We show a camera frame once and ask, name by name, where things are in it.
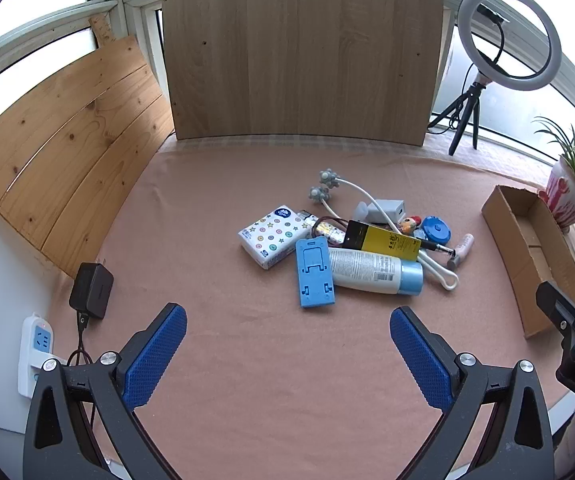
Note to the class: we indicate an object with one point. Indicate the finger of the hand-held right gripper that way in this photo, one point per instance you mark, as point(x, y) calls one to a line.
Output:
point(552, 300)

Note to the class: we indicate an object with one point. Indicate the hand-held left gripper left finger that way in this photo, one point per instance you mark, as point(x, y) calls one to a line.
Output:
point(155, 355)

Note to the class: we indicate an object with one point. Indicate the black power adapter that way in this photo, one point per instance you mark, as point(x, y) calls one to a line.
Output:
point(91, 287)

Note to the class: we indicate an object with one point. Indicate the pine wood plank board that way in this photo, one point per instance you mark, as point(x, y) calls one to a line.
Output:
point(67, 150)

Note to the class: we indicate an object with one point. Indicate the star-patterned tissue pack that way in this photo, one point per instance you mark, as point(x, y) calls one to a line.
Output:
point(272, 237)

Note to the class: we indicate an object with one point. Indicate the pink lip balm tube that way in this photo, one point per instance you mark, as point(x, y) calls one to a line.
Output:
point(462, 250)

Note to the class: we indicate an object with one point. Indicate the pink table cloth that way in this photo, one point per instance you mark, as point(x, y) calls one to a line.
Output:
point(287, 385)

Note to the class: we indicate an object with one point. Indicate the white power strip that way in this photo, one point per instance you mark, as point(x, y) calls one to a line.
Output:
point(35, 345)

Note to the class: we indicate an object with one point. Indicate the white plug charger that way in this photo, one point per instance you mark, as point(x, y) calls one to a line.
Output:
point(387, 210)

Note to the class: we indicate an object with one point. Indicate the translucent white silicone sleeve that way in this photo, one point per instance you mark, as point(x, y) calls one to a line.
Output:
point(362, 212)

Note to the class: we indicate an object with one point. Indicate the plaid cloth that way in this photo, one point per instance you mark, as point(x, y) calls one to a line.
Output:
point(517, 165)

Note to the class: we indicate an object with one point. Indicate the blue round tape measure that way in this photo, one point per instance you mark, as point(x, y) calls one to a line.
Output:
point(436, 230)

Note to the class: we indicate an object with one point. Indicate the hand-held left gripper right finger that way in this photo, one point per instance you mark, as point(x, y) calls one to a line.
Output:
point(417, 355)

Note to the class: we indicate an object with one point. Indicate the small orange doll figure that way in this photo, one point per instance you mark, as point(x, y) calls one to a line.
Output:
point(406, 225)

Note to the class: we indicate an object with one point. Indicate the patterned white lighter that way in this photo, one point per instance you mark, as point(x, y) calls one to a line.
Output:
point(330, 232)

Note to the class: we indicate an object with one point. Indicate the white massager with grey balls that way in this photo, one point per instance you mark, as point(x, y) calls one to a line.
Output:
point(328, 177)

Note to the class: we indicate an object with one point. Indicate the red and white plant pot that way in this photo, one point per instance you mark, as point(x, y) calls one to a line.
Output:
point(567, 200)

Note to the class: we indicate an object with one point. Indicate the light laminate wood board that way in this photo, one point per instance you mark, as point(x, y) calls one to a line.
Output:
point(302, 50)

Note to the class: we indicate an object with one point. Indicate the black phone clamp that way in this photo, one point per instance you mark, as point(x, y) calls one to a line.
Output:
point(492, 12)

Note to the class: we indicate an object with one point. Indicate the brown cardboard box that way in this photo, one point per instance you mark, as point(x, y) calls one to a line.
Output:
point(512, 230)

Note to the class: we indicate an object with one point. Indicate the black tripod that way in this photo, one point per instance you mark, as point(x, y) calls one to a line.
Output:
point(460, 125)

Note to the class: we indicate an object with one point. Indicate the blue folding phone stand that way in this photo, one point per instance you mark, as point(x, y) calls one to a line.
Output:
point(315, 275)

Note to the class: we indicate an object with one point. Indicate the black and yellow package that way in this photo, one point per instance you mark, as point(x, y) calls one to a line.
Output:
point(382, 240)

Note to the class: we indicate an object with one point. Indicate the white tube with blue cap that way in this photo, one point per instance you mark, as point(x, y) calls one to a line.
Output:
point(367, 270)

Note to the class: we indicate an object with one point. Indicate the wooden ruler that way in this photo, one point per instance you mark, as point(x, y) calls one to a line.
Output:
point(101, 30)

